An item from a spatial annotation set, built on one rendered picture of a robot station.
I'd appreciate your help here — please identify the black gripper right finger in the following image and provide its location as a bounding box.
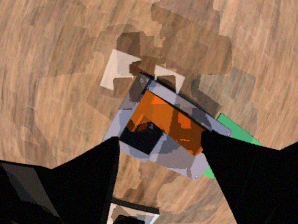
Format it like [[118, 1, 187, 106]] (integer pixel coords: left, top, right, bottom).
[[201, 131, 298, 224]]

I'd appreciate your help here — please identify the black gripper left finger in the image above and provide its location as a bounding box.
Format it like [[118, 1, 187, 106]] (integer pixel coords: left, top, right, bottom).
[[0, 136, 120, 224]]

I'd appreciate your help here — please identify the orange l-shaped part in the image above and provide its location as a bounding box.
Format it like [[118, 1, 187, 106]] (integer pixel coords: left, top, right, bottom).
[[126, 89, 210, 156]]

